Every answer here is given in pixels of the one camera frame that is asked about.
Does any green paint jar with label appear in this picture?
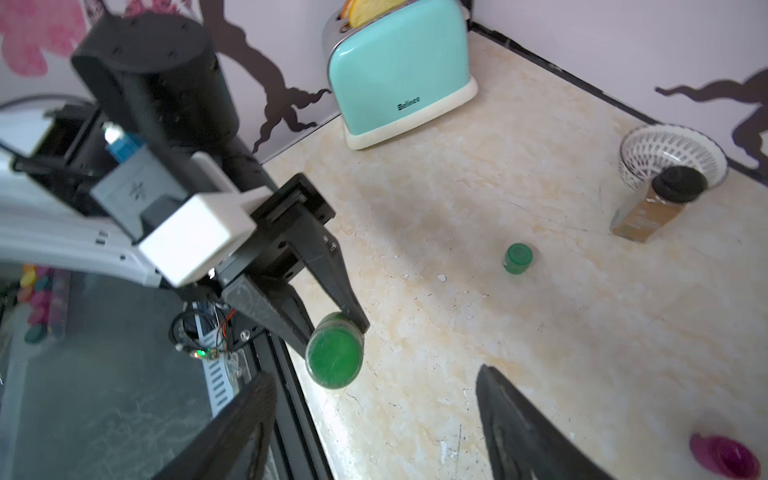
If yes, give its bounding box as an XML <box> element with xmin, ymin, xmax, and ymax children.
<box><xmin>503</xmin><ymin>243</ymin><xmax>534</xmax><ymax>275</ymax></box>

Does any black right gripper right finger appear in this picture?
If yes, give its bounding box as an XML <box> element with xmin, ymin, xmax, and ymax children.
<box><xmin>475</xmin><ymin>365</ymin><xmax>611</xmax><ymax>479</ymax></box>

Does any mint green toaster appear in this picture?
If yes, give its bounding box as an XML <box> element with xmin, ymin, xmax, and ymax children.
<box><xmin>322</xmin><ymin>0</ymin><xmax>478</xmax><ymax>150</ymax></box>

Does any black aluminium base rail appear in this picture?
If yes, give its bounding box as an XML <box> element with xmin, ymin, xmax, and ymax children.
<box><xmin>245</xmin><ymin>331</ymin><xmax>334</xmax><ymax>480</ymax></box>

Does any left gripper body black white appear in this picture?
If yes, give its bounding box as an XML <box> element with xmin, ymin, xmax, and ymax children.
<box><xmin>89</xmin><ymin>143</ymin><xmax>337</xmax><ymax>301</ymax></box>

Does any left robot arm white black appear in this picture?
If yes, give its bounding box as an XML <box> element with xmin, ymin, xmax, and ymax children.
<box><xmin>1</xmin><ymin>13</ymin><xmax>370</xmax><ymax>357</ymax></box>

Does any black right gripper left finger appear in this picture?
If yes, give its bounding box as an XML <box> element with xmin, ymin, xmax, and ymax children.
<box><xmin>153</xmin><ymin>372</ymin><xmax>277</xmax><ymax>479</ymax></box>

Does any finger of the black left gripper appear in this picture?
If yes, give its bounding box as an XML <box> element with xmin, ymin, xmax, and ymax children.
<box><xmin>222</xmin><ymin>274</ymin><xmax>314</xmax><ymax>358</ymax></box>
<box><xmin>293</xmin><ymin>215</ymin><xmax>370</xmax><ymax>333</ymax></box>

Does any white slotted cable duct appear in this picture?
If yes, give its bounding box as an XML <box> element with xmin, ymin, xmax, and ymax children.
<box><xmin>195</xmin><ymin>315</ymin><xmax>239</xmax><ymax>417</ymax></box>

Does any spice jar with black cap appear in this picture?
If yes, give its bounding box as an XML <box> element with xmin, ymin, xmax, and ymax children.
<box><xmin>610</xmin><ymin>166</ymin><xmax>709</xmax><ymax>243</ymax></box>

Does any magenta paint jar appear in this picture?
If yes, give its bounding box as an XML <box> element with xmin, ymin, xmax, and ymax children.
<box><xmin>689</xmin><ymin>434</ymin><xmax>762</xmax><ymax>480</ymax></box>

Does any black white patterned bowl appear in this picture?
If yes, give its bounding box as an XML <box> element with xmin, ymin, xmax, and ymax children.
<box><xmin>618</xmin><ymin>124</ymin><xmax>729</xmax><ymax>189</ymax></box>

